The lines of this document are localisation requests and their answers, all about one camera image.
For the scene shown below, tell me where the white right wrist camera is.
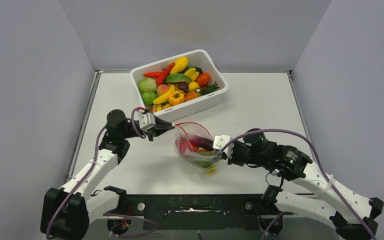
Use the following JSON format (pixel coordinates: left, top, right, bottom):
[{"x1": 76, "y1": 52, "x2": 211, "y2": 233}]
[{"x1": 212, "y1": 135, "x2": 233, "y2": 159}]

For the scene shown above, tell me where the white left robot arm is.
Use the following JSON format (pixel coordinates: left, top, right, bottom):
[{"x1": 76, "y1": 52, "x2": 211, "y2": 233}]
[{"x1": 40, "y1": 107, "x2": 174, "y2": 240}]

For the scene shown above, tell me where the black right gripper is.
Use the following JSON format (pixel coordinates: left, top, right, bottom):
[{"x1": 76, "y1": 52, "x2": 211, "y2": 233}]
[{"x1": 221, "y1": 139, "x2": 268, "y2": 166}]

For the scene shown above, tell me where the yellow banana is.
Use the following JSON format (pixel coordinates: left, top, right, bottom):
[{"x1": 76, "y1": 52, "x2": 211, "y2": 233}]
[{"x1": 153, "y1": 84, "x2": 176, "y2": 105}]

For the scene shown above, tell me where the watermelon slice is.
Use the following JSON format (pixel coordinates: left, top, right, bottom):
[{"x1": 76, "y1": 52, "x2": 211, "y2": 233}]
[{"x1": 164, "y1": 73, "x2": 192, "y2": 84}]

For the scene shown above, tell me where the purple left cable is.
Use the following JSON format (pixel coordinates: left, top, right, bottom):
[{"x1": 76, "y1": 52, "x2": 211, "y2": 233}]
[{"x1": 45, "y1": 106, "x2": 148, "y2": 240}]

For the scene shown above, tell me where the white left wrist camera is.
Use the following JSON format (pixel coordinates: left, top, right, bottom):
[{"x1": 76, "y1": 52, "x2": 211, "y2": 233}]
[{"x1": 136, "y1": 112, "x2": 156, "y2": 132}]

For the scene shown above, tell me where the green custard apple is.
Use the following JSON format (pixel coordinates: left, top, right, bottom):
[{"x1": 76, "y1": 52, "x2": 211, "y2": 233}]
[{"x1": 141, "y1": 91, "x2": 158, "y2": 106}]

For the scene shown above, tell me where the small yellow lemon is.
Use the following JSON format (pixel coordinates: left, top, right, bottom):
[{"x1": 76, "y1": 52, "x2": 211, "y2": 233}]
[{"x1": 188, "y1": 81, "x2": 200, "y2": 92}]

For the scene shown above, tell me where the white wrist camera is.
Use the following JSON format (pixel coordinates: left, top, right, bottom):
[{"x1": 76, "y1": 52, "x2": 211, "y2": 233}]
[
  {"x1": 212, "y1": 135, "x2": 233, "y2": 159},
  {"x1": 136, "y1": 112, "x2": 156, "y2": 132}
]

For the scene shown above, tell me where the dark purple passionfruit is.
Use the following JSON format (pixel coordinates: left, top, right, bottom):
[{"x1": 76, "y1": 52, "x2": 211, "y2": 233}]
[{"x1": 177, "y1": 82, "x2": 189, "y2": 94}]

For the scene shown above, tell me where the green cabbage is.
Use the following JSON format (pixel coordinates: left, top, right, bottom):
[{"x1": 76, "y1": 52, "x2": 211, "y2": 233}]
[{"x1": 137, "y1": 77, "x2": 158, "y2": 94}]

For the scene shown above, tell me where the white plastic bin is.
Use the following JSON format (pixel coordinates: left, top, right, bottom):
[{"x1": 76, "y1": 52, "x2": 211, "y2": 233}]
[{"x1": 130, "y1": 49, "x2": 229, "y2": 121}]

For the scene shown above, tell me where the orange tangerine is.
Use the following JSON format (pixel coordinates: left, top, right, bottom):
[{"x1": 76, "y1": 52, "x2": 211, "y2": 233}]
[{"x1": 195, "y1": 72, "x2": 212, "y2": 88}]

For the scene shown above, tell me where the red apple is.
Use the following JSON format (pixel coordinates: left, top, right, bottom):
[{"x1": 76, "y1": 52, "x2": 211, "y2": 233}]
[{"x1": 175, "y1": 138, "x2": 195, "y2": 155}]

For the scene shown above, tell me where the yellow mango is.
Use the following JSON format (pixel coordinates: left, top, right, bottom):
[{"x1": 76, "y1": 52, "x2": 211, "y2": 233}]
[{"x1": 170, "y1": 56, "x2": 189, "y2": 74}]

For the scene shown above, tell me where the purple eggplant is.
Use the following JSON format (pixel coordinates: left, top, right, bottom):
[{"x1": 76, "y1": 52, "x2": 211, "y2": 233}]
[{"x1": 189, "y1": 134, "x2": 214, "y2": 151}]

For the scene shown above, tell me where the clear zip top bag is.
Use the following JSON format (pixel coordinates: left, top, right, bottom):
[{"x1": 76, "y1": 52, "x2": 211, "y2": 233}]
[{"x1": 174, "y1": 121, "x2": 219, "y2": 174}]

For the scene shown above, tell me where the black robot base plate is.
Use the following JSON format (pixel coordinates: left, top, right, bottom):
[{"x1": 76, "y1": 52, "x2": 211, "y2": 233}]
[{"x1": 109, "y1": 194, "x2": 280, "y2": 231}]

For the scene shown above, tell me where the red chili pepper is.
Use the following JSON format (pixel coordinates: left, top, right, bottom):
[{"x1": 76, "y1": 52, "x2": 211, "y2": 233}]
[
  {"x1": 143, "y1": 71, "x2": 164, "y2": 78},
  {"x1": 155, "y1": 62, "x2": 175, "y2": 85}
]

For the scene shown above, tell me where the yellow green starfruit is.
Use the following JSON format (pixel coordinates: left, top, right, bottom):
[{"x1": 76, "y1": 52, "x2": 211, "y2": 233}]
[{"x1": 204, "y1": 167, "x2": 217, "y2": 175}]

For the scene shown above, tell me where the orange fried food piece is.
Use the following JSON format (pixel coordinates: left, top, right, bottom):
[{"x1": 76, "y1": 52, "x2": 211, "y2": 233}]
[{"x1": 184, "y1": 90, "x2": 201, "y2": 102}]

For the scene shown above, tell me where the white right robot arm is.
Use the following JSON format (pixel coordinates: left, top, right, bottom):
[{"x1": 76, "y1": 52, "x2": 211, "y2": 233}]
[{"x1": 213, "y1": 128, "x2": 384, "y2": 240}]

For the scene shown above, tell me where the yellow bell pepper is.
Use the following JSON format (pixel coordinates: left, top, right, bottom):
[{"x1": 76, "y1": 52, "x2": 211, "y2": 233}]
[{"x1": 168, "y1": 90, "x2": 185, "y2": 106}]

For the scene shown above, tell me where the green leaf vegetable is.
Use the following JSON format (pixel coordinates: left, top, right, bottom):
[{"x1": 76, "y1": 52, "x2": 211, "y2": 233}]
[{"x1": 191, "y1": 151, "x2": 221, "y2": 169}]

